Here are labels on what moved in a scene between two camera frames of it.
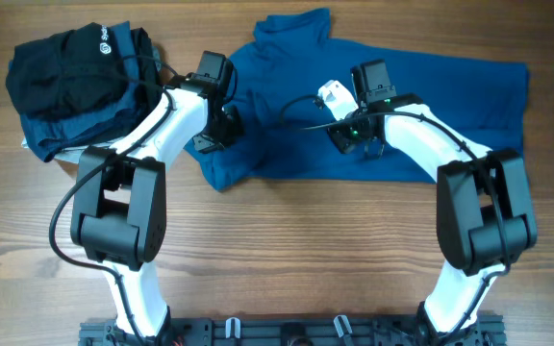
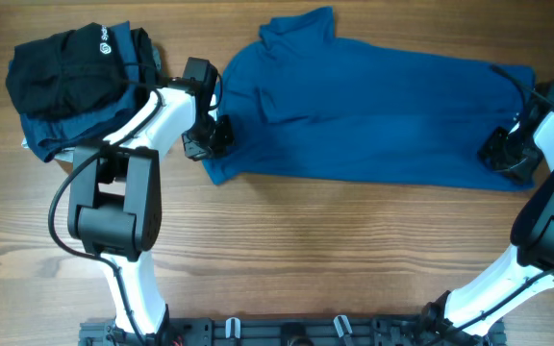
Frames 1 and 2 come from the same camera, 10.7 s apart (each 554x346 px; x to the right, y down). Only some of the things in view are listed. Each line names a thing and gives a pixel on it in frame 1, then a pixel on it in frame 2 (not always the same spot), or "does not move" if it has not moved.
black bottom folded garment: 150,85 does not move
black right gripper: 345,143 → 490,148
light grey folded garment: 73,156 does not move
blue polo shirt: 275,71 does not move
